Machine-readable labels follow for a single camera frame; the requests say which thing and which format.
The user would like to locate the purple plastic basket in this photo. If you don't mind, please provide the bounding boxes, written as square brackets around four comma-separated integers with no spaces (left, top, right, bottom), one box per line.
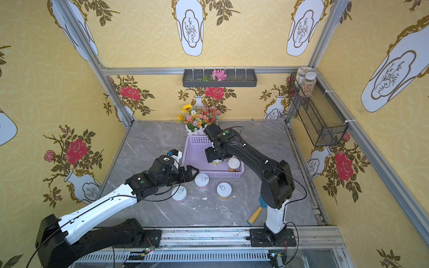
[181,135,244,179]

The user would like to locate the small yellow can plastic lid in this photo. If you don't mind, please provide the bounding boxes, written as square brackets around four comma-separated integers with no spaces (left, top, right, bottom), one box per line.
[227,157,241,172]

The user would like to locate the orange label tin can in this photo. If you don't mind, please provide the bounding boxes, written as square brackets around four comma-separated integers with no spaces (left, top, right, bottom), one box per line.
[216,182,232,201]

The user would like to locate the yellow label tin can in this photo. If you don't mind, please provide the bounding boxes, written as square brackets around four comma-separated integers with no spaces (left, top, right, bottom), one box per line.
[211,160,222,166]

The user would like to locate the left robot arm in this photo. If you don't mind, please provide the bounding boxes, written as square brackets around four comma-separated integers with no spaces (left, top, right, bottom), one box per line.
[35,150,200,268]

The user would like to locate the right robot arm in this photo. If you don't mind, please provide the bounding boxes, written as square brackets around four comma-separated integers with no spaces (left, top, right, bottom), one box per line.
[204,124,296,236]

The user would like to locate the flower pot white fence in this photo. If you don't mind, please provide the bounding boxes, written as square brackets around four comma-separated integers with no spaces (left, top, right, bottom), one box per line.
[178,105,221,136]

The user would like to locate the pink flower on shelf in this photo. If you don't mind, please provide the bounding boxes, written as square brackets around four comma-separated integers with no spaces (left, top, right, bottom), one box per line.
[211,69,227,81]

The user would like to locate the spice jar white lid front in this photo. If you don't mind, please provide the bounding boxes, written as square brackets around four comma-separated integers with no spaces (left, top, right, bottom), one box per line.
[299,71,317,97]

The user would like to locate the spice jar white lid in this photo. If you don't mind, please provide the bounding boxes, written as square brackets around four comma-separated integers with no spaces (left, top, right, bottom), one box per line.
[295,67,315,87]
[299,71,317,97]

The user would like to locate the spice jar white lid rear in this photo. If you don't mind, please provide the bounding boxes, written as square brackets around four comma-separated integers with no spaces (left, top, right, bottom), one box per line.
[295,67,315,87]

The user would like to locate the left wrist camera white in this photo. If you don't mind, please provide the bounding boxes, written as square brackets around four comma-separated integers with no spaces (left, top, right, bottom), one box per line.
[168,149,183,164]

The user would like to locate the grey wall shelf tray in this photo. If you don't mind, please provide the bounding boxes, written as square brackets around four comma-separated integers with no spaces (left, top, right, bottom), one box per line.
[182,68,258,88]

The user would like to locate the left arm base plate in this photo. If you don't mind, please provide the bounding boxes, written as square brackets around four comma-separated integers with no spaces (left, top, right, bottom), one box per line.
[115,229,162,249]

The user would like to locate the blue garden fork yellow handle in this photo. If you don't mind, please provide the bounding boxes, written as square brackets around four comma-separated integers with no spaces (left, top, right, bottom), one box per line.
[248,197,267,226]

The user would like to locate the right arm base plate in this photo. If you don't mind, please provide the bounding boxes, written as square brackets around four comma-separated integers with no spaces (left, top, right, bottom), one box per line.
[246,227,297,247]

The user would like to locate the black wire wall basket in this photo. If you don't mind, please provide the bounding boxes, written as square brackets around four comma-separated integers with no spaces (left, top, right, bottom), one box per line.
[290,81,349,147]

